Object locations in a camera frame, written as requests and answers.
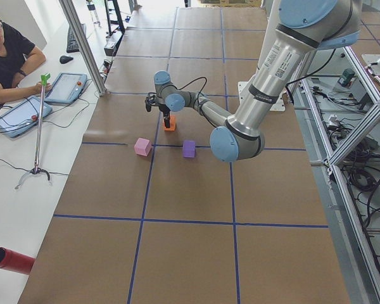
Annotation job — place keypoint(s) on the orange foam block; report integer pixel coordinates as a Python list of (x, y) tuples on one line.
[(172, 124)]

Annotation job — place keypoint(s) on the person's hand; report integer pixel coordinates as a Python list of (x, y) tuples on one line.
[(39, 87)]

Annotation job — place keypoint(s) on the black computer mouse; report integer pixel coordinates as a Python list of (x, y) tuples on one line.
[(65, 59)]

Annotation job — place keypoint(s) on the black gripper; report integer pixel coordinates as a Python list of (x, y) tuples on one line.
[(164, 109)]

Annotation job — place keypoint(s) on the red cylinder bottle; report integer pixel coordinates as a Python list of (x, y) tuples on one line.
[(16, 262)]

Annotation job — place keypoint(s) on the black keyboard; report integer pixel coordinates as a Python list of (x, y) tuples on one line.
[(72, 45)]

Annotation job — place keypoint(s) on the green handled reacher grabber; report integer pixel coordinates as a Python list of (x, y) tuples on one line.
[(37, 169)]

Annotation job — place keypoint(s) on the near teach pendant tablet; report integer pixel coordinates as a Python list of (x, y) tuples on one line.
[(21, 118)]

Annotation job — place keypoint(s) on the dark purple foam block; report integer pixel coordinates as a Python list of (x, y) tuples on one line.
[(189, 149)]

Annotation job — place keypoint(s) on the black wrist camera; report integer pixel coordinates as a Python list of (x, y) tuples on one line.
[(150, 101)]

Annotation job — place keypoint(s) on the teach pendant tablet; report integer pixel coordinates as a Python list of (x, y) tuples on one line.
[(21, 118), (66, 88)]

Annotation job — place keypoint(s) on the person in black shirt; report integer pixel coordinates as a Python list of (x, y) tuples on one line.
[(18, 58)]

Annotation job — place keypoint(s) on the far teach pendant tablet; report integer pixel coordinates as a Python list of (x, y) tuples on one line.
[(66, 88)]

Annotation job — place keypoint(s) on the aluminium frame post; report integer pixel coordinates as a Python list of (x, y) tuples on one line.
[(74, 22)]

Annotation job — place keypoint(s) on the light pink foam block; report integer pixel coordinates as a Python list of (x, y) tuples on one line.
[(142, 146)]

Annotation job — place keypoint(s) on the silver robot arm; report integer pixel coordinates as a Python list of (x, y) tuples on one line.
[(304, 26)]

